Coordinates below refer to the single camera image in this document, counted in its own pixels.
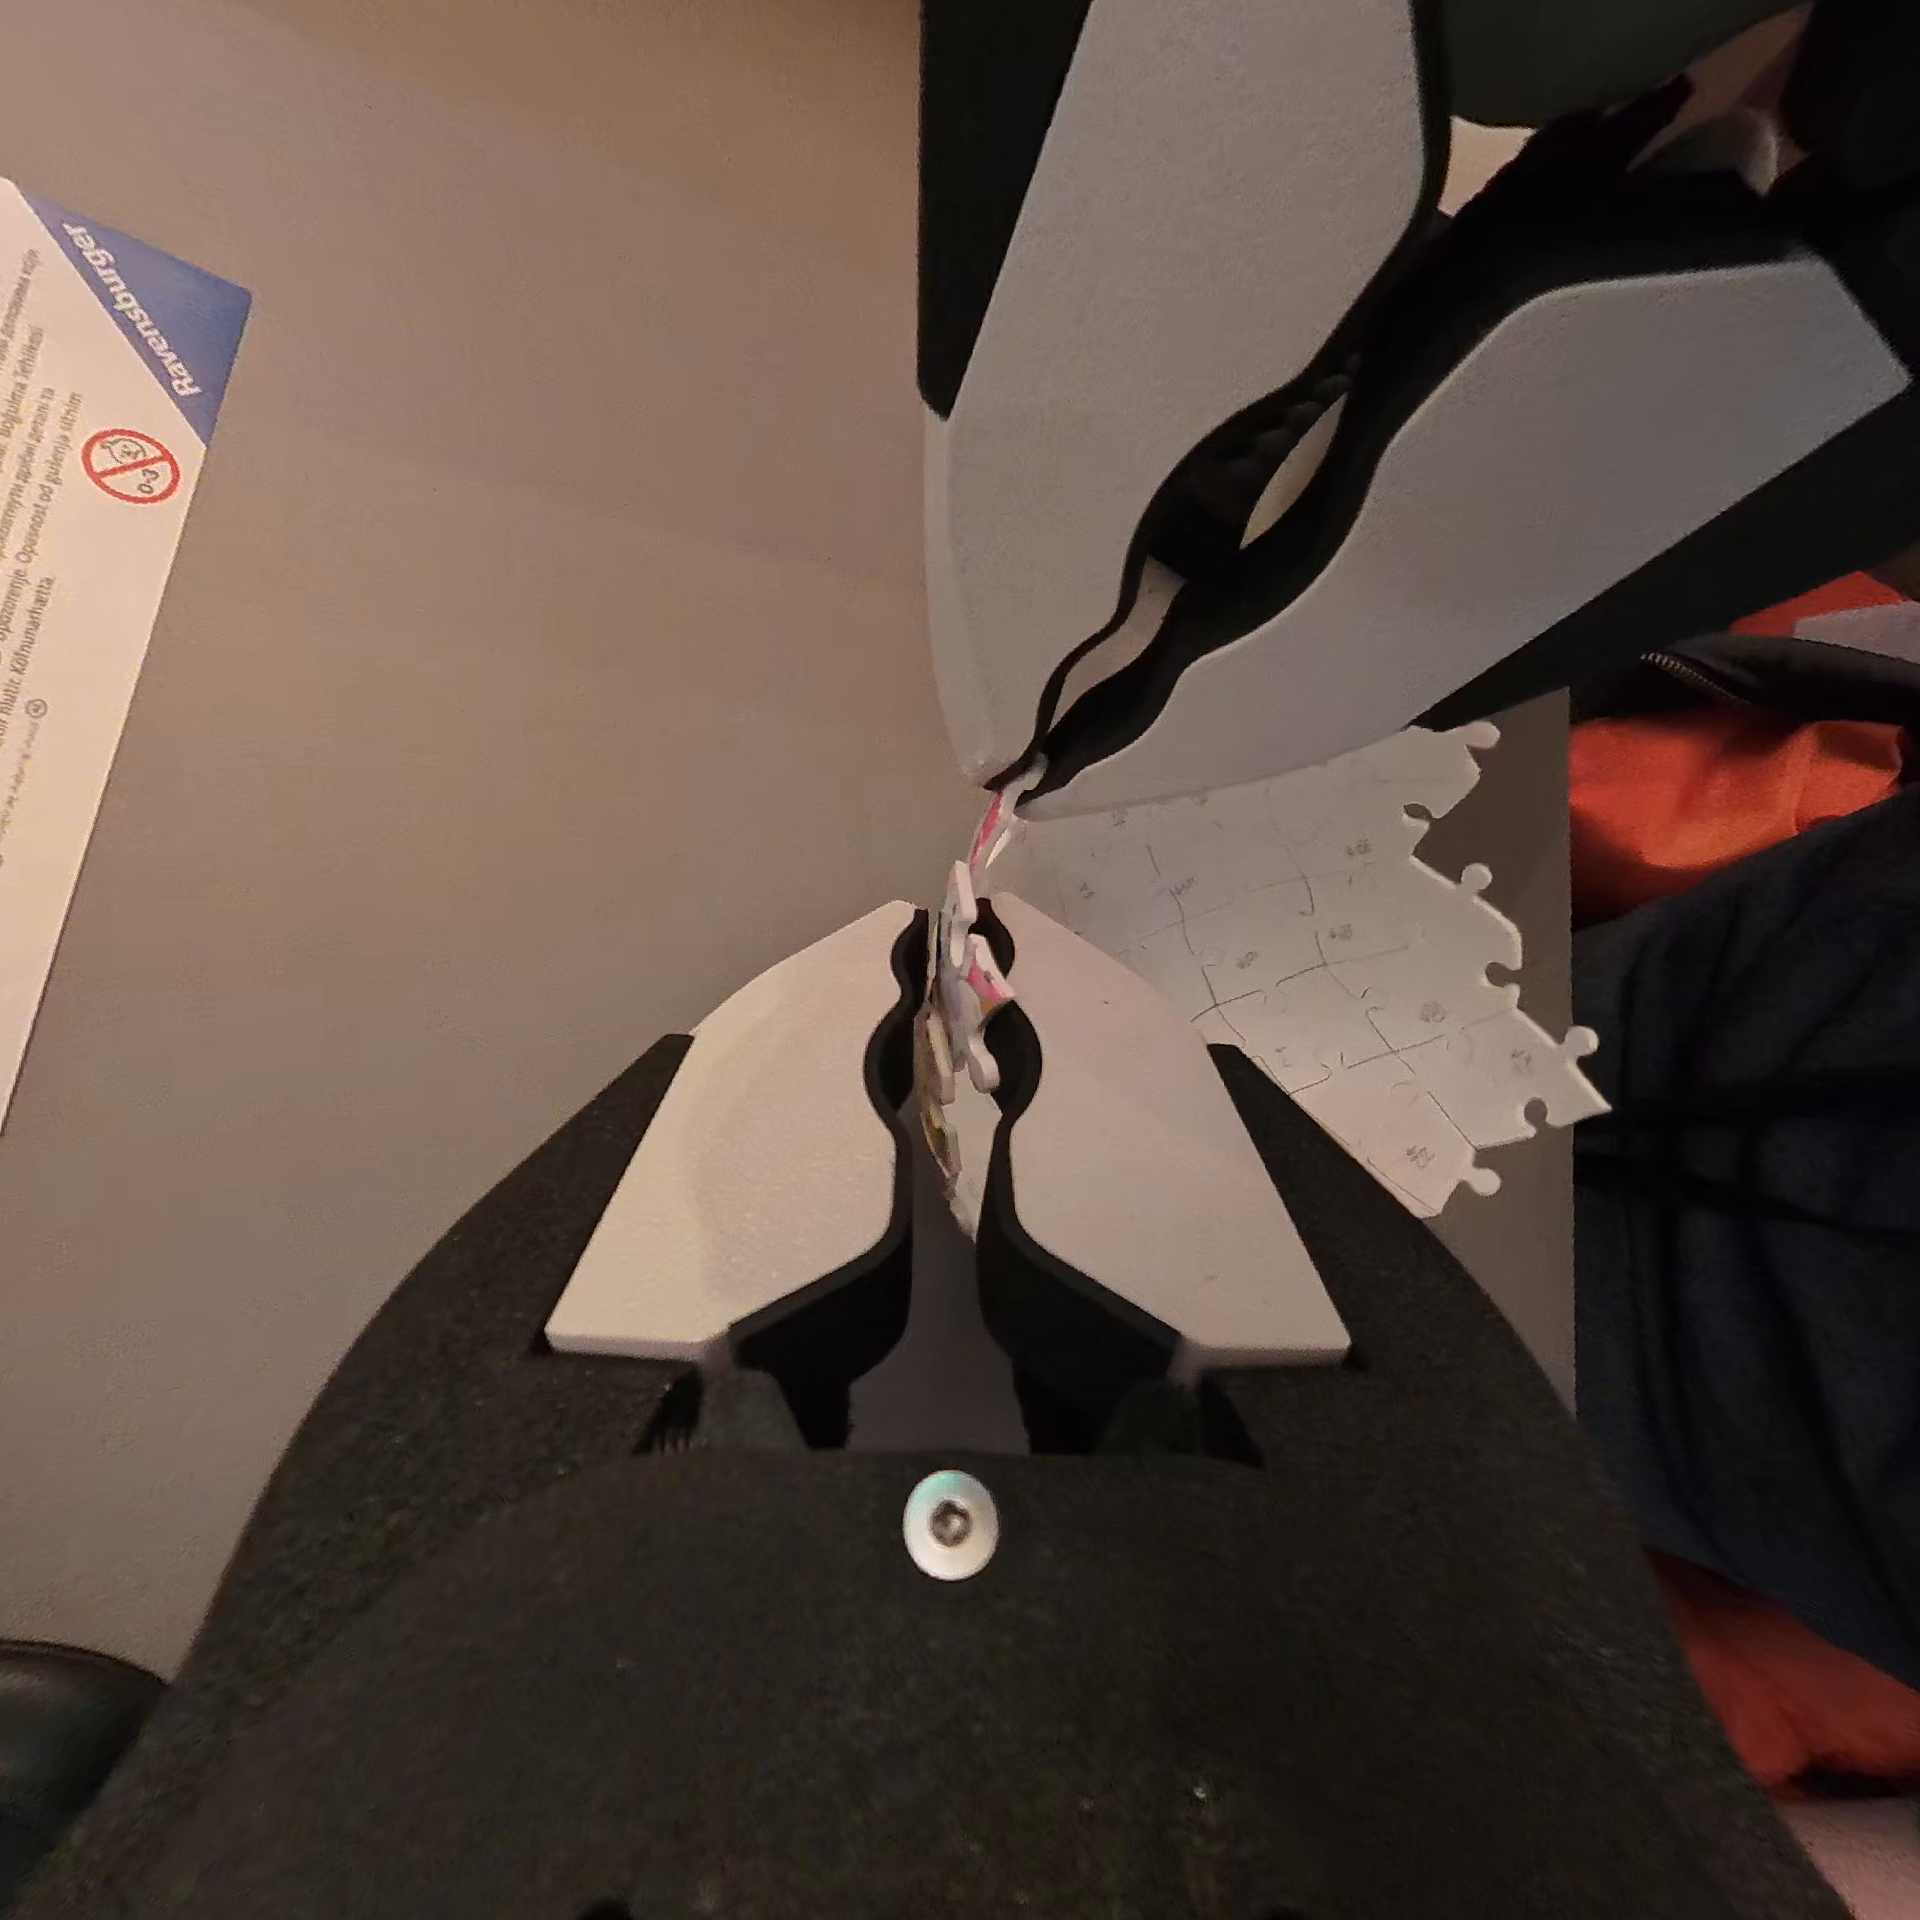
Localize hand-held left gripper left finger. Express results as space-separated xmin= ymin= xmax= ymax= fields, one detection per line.
xmin=545 ymin=900 xmax=932 ymax=1442

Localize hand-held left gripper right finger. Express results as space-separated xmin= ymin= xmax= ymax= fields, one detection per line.
xmin=977 ymin=891 xmax=1353 ymax=1442

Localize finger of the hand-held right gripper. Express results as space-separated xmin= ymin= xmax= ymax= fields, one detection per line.
xmin=922 ymin=0 xmax=1455 ymax=788
xmin=1032 ymin=248 xmax=1919 ymax=825

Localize half built puzzle ball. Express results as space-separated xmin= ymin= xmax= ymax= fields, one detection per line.
xmin=901 ymin=721 xmax=1615 ymax=1221

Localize small curved puzzle piece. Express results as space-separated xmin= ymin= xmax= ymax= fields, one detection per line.
xmin=949 ymin=755 xmax=1051 ymax=922

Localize black round ball stand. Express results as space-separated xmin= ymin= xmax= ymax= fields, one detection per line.
xmin=0 ymin=1640 xmax=168 ymax=1863

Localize black jacket with orange lining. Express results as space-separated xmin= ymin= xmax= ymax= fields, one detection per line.
xmin=1569 ymin=569 xmax=1920 ymax=1818

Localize person's dark blue shirt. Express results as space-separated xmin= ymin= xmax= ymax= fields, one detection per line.
xmin=1573 ymin=795 xmax=1920 ymax=1673

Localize white instruction leaflet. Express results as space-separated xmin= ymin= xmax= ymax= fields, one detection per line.
xmin=0 ymin=177 xmax=255 ymax=1135

